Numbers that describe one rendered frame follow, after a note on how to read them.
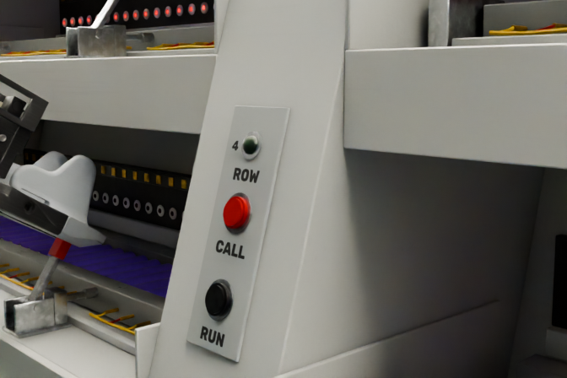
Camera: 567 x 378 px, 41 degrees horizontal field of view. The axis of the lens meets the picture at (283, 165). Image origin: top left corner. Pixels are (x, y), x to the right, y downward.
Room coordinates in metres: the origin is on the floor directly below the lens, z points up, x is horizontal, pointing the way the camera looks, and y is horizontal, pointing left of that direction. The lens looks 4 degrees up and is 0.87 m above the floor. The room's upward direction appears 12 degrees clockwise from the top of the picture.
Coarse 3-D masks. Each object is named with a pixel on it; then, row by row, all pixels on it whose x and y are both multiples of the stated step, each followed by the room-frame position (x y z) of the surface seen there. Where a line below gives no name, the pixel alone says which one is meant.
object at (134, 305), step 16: (0, 240) 0.74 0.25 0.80; (0, 256) 0.71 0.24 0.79; (16, 256) 0.69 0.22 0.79; (32, 256) 0.68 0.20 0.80; (48, 256) 0.68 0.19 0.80; (16, 272) 0.69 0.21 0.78; (32, 272) 0.67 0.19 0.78; (64, 272) 0.63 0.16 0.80; (80, 272) 0.63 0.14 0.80; (32, 288) 0.63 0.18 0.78; (64, 288) 0.63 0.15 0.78; (80, 288) 0.61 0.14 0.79; (112, 288) 0.58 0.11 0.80; (128, 288) 0.58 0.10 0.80; (80, 304) 0.61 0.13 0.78; (96, 304) 0.59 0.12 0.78; (112, 304) 0.58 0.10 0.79; (128, 304) 0.56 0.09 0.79; (144, 304) 0.54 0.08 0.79; (160, 304) 0.54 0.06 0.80; (128, 320) 0.56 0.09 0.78; (144, 320) 0.55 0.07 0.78; (160, 320) 0.53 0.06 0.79
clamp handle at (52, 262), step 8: (56, 240) 0.57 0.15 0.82; (64, 240) 0.56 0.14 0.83; (56, 248) 0.56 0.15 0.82; (64, 248) 0.56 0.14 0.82; (56, 256) 0.56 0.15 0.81; (64, 256) 0.56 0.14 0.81; (48, 264) 0.56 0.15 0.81; (56, 264) 0.56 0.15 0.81; (48, 272) 0.56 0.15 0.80; (40, 280) 0.56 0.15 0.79; (48, 280) 0.56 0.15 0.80; (40, 288) 0.56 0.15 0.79; (32, 296) 0.56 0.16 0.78; (40, 296) 0.56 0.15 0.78
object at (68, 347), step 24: (96, 216) 0.81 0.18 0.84; (120, 216) 0.79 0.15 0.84; (168, 240) 0.72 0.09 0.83; (24, 288) 0.67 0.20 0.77; (0, 312) 0.60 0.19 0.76; (96, 312) 0.60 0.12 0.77; (0, 336) 0.55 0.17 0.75; (48, 336) 0.55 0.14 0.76; (72, 336) 0.55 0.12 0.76; (144, 336) 0.41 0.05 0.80; (0, 360) 0.55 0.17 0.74; (24, 360) 0.52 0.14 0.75; (48, 360) 0.50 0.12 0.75; (72, 360) 0.50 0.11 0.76; (96, 360) 0.50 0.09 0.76; (120, 360) 0.50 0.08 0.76; (144, 360) 0.41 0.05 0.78
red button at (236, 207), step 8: (232, 200) 0.38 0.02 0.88; (240, 200) 0.37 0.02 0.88; (224, 208) 0.38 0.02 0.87; (232, 208) 0.37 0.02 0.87; (240, 208) 0.37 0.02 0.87; (224, 216) 0.38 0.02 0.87; (232, 216) 0.37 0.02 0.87; (240, 216) 0.37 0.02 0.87; (232, 224) 0.37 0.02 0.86; (240, 224) 0.37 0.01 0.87
